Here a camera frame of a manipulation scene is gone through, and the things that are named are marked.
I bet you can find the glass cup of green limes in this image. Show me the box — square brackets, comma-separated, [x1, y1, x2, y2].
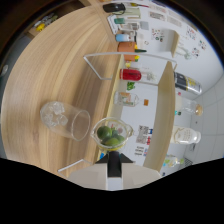
[90, 116, 134, 153]

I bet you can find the clear bottle with green cap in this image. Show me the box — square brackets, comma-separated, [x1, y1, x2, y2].
[163, 154, 185, 168]

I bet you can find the clear glass tumbler with ice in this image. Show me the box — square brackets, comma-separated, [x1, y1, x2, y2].
[39, 101, 92, 142]

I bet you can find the green potted plant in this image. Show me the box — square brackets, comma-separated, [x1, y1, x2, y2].
[125, 81, 136, 91]

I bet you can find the glass jar with cork lid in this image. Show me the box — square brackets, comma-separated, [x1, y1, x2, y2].
[179, 98, 204, 117]

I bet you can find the red liquid bottle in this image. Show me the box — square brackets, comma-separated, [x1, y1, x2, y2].
[119, 68, 143, 82]

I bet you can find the orange basket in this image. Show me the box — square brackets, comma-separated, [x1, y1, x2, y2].
[117, 41, 138, 53]

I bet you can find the white and blue bottle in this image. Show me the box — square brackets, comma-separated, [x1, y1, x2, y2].
[115, 33, 130, 43]

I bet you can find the black handbag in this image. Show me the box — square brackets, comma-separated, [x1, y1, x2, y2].
[102, 2, 127, 14]

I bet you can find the white frame wooden shelf rack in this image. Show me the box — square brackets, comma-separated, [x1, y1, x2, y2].
[57, 51, 188, 178]

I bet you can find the wooden wall shelf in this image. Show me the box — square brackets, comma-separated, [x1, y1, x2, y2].
[170, 29, 181, 59]

